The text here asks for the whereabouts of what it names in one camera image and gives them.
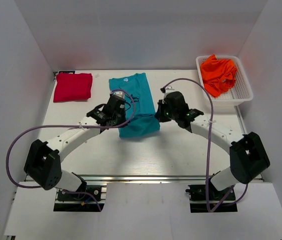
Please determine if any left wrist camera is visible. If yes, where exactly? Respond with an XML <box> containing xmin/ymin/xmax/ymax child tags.
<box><xmin>111</xmin><ymin>90</ymin><xmax>125</xmax><ymax>99</ymax></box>

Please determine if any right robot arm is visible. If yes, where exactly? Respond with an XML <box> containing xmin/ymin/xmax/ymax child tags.
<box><xmin>155</xmin><ymin>91</ymin><xmax>270</xmax><ymax>200</ymax></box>

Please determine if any teal t-shirt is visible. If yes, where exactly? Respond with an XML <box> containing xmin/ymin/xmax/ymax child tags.
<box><xmin>109</xmin><ymin>73</ymin><xmax>160</xmax><ymax>138</ymax></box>

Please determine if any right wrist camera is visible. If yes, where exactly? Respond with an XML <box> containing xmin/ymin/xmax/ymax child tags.
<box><xmin>160</xmin><ymin>85</ymin><xmax>176</xmax><ymax>98</ymax></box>

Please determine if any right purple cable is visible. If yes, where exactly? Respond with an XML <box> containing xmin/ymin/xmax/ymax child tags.
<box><xmin>160</xmin><ymin>77</ymin><xmax>249</xmax><ymax>213</ymax></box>

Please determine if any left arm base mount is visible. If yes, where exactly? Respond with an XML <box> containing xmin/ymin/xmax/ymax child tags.
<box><xmin>53</xmin><ymin>183</ymin><xmax>106</xmax><ymax>213</ymax></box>

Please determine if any folded red t-shirt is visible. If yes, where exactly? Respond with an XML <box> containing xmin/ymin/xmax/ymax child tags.
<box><xmin>53</xmin><ymin>73</ymin><xmax>93</xmax><ymax>103</ymax></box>

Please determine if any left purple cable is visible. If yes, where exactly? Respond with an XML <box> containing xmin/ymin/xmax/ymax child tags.
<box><xmin>6</xmin><ymin>88</ymin><xmax>136</xmax><ymax>211</ymax></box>

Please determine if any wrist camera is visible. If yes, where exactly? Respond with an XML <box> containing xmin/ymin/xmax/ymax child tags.
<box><xmin>160</xmin><ymin>85</ymin><xmax>176</xmax><ymax>98</ymax></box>
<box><xmin>111</xmin><ymin>90</ymin><xmax>125</xmax><ymax>99</ymax></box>

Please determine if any orange t-shirt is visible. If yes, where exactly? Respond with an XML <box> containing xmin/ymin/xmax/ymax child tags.
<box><xmin>200</xmin><ymin>54</ymin><xmax>238</xmax><ymax>98</ymax></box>

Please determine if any white plastic basket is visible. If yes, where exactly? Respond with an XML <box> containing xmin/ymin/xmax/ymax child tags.
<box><xmin>196</xmin><ymin>55</ymin><xmax>253</xmax><ymax>107</ymax></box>

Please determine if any purple cable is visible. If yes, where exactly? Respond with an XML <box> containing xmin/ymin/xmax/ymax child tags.
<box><xmin>160</xmin><ymin>77</ymin><xmax>249</xmax><ymax>213</ymax></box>
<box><xmin>6</xmin><ymin>88</ymin><xmax>136</xmax><ymax>211</ymax></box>

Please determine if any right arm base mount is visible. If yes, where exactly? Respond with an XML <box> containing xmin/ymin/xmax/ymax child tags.
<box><xmin>185</xmin><ymin>182</ymin><xmax>239</xmax><ymax>214</ymax></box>

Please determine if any aluminium table edge rail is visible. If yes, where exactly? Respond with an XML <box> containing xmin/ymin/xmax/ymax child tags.
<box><xmin>25</xmin><ymin>174</ymin><xmax>263</xmax><ymax>185</ymax></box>

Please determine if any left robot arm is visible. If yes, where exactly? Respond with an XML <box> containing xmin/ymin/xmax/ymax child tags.
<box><xmin>24</xmin><ymin>91</ymin><xmax>126</xmax><ymax>200</ymax></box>

